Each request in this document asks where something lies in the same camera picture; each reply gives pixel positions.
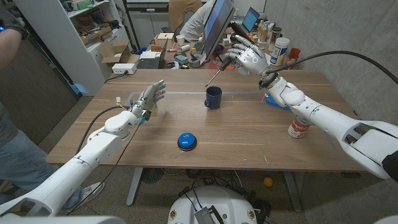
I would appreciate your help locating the grey finned device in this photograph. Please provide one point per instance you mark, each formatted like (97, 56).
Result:
(204, 216)

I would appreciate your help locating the person in grey shirt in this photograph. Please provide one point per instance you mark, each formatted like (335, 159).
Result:
(18, 161)

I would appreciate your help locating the white shelf unit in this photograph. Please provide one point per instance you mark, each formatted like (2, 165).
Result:
(62, 46)

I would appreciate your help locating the orange ball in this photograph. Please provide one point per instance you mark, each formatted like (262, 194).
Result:
(268, 182)

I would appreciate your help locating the black laptop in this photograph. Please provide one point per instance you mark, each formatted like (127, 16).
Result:
(150, 63)

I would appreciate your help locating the white canister blue label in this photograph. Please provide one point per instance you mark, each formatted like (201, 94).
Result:
(279, 51)

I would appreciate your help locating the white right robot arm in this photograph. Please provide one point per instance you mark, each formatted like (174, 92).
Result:
(326, 119)

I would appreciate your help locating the black white glove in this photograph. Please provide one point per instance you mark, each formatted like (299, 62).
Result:
(14, 26)

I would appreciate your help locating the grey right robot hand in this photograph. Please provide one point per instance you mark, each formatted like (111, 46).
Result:
(252, 60)

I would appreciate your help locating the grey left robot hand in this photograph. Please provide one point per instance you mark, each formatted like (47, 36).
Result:
(149, 96)

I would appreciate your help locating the grey tape roll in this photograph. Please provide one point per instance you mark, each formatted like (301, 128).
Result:
(195, 61)

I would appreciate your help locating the white power box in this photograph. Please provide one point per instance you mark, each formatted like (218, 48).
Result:
(123, 68)

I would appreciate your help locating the blue plastic block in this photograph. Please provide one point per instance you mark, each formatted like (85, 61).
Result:
(273, 102)

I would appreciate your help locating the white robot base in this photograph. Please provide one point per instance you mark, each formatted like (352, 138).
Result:
(224, 202)

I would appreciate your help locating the dark lidded jar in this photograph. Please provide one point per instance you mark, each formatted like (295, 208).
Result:
(276, 34)

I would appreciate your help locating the seated person in white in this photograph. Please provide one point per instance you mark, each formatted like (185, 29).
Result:
(196, 25)

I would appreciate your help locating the open laptop blue screen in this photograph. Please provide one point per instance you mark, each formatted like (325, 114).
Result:
(250, 19)

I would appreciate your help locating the white paper cup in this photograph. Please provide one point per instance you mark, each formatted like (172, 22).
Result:
(180, 40)

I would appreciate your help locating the dark blue mug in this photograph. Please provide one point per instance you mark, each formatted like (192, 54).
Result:
(214, 98)

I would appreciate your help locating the grey white sneaker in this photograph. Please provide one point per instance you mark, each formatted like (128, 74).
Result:
(90, 193)

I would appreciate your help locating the wooden tissue box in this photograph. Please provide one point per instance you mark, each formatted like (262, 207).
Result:
(164, 40)

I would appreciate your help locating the pink pouch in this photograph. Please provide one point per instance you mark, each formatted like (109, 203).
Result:
(214, 64)

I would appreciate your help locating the blue push button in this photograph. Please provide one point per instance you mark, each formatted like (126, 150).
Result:
(187, 140)

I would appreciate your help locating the tilted computer monitor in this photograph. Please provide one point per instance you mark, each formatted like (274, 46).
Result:
(216, 25)

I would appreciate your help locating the brown office chair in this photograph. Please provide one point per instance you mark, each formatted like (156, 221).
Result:
(178, 12)

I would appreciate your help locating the grey table leg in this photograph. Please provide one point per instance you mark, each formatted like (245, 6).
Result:
(292, 191)
(134, 186)

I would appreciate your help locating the open cardboard box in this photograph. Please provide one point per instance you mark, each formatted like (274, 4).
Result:
(116, 53)

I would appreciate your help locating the person's bare forearm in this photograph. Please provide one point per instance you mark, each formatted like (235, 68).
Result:
(7, 46)

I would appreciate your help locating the red white soup can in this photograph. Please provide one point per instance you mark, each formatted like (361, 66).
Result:
(297, 129)

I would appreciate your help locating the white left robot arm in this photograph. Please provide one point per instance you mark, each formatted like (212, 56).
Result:
(93, 149)

